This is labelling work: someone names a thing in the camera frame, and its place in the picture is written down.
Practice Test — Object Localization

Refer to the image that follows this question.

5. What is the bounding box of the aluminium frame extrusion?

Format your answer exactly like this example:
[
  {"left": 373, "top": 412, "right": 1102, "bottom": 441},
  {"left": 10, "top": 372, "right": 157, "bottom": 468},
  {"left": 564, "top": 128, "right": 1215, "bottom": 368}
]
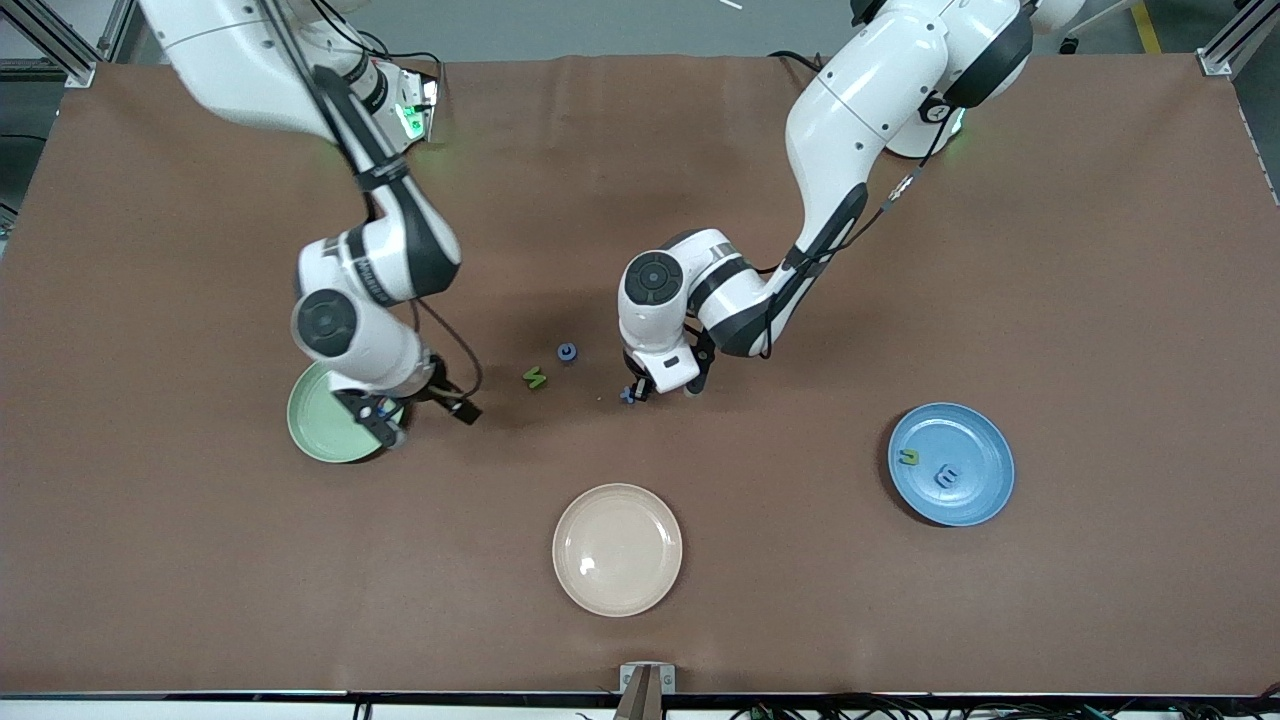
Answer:
[
  {"left": 0, "top": 0, "right": 136, "bottom": 89},
  {"left": 1198, "top": 0, "right": 1280, "bottom": 77}
]

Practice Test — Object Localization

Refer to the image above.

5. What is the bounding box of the metal arm base panel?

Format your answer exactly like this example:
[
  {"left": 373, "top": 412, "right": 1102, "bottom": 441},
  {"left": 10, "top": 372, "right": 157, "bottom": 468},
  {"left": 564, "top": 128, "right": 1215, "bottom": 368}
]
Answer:
[{"left": 392, "top": 68, "right": 443, "bottom": 143}]

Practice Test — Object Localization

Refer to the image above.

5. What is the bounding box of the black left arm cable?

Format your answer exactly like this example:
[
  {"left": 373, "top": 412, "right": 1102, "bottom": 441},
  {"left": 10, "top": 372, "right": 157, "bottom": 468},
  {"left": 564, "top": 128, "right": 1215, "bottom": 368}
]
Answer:
[{"left": 760, "top": 95, "right": 951, "bottom": 356}]

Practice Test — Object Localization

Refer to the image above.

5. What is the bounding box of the brown table cover sheet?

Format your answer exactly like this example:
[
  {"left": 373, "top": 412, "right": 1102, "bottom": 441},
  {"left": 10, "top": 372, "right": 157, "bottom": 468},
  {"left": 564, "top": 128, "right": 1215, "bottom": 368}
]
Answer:
[{"left": 0, "top": 50, "right": 1280, "bottom": 698}]

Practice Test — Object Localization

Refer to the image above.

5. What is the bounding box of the beige plate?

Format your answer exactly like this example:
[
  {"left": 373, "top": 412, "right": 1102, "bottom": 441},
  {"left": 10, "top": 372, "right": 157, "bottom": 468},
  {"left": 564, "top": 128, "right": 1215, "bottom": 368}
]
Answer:
[{"left": 552, "top": 483, "right": 684, "bottom": 618}]

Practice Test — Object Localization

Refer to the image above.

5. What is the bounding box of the green plate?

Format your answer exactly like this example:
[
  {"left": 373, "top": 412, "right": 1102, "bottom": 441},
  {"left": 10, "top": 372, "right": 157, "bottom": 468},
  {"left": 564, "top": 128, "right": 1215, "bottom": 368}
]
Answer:
[{"left": 287, "top": 360, "right": 406, "bottom": 464}]

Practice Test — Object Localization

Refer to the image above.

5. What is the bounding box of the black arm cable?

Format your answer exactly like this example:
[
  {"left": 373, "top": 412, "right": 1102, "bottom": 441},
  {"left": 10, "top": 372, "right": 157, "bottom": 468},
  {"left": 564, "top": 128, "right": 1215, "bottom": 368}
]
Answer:
[
  {"left": 760, "top": 95, "right": 951, "bottom": 356},
  {"left": 255, "top": 0, "right": 485, "bottom": 401}
]

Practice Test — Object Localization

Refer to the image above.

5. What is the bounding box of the metal mounting bracket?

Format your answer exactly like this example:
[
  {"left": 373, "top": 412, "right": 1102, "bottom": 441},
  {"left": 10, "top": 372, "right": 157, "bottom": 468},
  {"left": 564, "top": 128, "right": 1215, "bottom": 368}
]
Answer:
[{"left": 619, "top": 662, "right": 677, "bottom": 720}]

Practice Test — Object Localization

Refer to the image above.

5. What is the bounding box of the white table edge rail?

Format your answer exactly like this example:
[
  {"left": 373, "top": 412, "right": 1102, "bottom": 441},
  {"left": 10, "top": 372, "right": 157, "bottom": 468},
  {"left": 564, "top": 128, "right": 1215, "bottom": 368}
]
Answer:
[{"left": 0, "top": 690, "right": 1280, "bottom": 720}]

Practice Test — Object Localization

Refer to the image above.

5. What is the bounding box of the tangled black cable bundle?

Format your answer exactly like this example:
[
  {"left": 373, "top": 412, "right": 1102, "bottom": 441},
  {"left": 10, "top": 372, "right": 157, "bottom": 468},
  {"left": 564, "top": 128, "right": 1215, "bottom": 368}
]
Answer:
[{"left": 728, "top": 688, "right": 1280, "bottom": 720}]

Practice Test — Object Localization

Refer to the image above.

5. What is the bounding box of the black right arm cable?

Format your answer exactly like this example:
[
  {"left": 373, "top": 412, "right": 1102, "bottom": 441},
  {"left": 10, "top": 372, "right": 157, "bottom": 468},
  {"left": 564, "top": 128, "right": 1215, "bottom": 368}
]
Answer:
[{"left": 255, "top": 0, "right": 485, "bottom": 401}]

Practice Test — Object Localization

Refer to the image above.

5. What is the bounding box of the tan tapered post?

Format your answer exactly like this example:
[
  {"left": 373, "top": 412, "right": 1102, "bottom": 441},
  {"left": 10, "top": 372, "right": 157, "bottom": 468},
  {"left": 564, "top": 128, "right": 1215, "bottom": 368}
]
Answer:
[{"left": 612, "top": 668, "right": 663, "bottom": 720}]

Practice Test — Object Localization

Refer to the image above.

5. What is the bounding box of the blue plate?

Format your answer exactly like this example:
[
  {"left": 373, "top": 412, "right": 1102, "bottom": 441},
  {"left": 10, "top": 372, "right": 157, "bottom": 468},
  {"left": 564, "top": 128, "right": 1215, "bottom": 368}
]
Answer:
[{"left": 887, "top": 402, "right": 1016, "bottom": 528}]

